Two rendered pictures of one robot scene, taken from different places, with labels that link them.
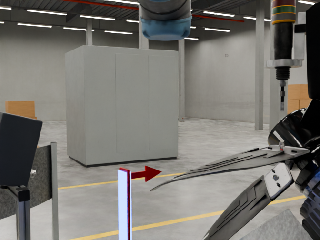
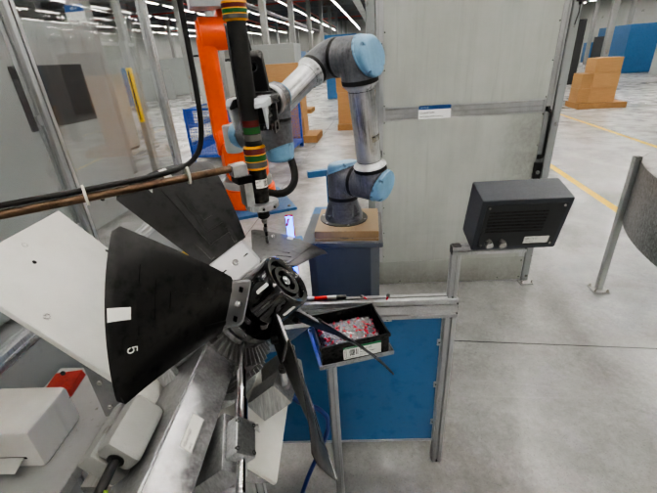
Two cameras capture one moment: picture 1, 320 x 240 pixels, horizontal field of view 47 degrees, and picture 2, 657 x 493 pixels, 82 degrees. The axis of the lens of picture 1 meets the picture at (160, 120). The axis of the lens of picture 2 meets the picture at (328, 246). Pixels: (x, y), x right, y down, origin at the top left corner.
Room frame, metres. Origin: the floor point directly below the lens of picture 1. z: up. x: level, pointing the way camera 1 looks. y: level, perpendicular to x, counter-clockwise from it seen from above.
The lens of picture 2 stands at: (1.27, -0.76, 1.62)
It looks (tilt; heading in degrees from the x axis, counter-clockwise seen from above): 26 degrees down; 127
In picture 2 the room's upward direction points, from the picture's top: 4 degrees counter-clockwise
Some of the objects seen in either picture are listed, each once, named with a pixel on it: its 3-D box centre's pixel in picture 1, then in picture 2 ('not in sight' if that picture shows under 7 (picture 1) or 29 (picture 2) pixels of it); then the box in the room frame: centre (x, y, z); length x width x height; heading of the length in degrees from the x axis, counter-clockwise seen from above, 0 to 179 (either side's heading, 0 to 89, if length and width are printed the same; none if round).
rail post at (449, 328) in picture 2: not in sight; (441, 394); (0.94, 0.36, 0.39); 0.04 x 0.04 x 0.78; 34
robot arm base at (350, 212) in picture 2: not in sight; (343, 205); (0.46, 0.42, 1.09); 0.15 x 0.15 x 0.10
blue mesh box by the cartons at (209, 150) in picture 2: not in sight; (222, 129); (-5.00, 4.26, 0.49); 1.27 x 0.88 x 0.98; 118
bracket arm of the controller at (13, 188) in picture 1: (13, 186); (488, 247); (1.02, 0.42, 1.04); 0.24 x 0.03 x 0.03; 34
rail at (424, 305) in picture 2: not in sight; (328, 309); (0.58, 0.12, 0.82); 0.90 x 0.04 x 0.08; 34
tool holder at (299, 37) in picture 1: (288, 41); (254, 185); (0.70, -0.25, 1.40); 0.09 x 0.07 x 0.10; 69
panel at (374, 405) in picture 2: not in sight; (333, 385); (0.58, 0.12, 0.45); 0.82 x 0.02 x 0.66; 34
